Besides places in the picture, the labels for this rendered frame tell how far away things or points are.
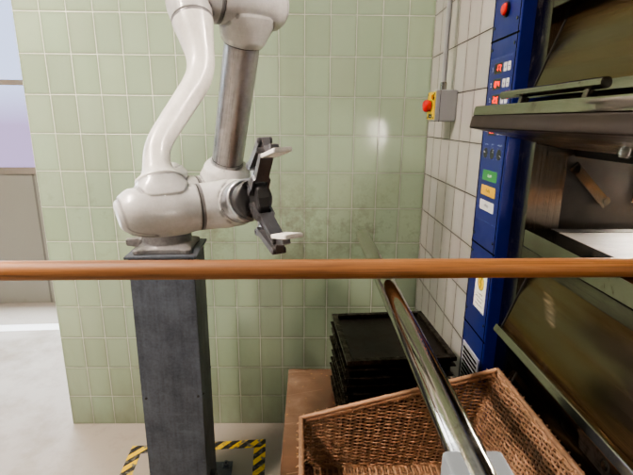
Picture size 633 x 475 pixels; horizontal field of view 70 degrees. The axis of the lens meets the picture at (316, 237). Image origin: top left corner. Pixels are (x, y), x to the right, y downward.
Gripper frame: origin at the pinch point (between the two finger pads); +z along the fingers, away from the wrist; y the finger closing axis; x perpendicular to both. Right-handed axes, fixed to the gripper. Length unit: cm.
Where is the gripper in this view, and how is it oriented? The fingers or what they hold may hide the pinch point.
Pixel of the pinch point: (286, 193)
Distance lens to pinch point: 71.8
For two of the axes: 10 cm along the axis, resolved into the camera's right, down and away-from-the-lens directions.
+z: 4.3, 0.2, -9.0
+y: 1.2, 9.9, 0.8
